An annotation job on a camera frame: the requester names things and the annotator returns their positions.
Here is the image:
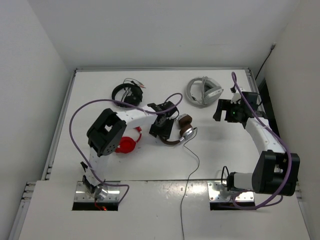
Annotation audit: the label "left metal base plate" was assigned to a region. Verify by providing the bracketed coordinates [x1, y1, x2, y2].
[74, 182, 120, 203]

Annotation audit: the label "brown silver headphones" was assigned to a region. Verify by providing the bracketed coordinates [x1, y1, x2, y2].
[159, 114, 196, 146]

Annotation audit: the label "purple cable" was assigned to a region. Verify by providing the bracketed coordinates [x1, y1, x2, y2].
[69, 92, 184, 203]
[231, 71, 293, 210]

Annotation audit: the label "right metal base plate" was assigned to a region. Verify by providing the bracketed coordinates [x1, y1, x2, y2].
[207, 180, 255, 204]

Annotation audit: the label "white grey headphones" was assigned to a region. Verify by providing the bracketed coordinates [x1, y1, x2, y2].
[185, 76, 224, 107]

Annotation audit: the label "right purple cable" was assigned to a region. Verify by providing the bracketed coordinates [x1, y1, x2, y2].
[231, 71, 293, 210]

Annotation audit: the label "red headphones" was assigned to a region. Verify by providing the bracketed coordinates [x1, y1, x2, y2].
[115, 126, 142, 154]

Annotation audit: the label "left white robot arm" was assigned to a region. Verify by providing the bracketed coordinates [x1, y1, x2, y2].
[81, 101, 179, 197]

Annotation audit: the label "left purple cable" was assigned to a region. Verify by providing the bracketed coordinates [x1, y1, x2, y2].
[69, 92, 184, 203]

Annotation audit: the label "metal base plate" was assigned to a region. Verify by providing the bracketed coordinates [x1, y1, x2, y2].
[74, 182, 120, 203]
[207, 180, 255, 204]

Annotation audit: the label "black headphones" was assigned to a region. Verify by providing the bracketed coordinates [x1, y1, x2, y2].
[111, 78, 145, 108]

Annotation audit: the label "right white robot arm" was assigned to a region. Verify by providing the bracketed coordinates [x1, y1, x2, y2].
[213, 91, 300, 196]

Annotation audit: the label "black wall cable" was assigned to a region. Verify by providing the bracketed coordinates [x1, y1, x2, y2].
[254, 43, 276, 81]

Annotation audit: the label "thin black headphone cable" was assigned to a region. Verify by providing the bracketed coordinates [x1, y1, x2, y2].
[179, 143, 201, 240]

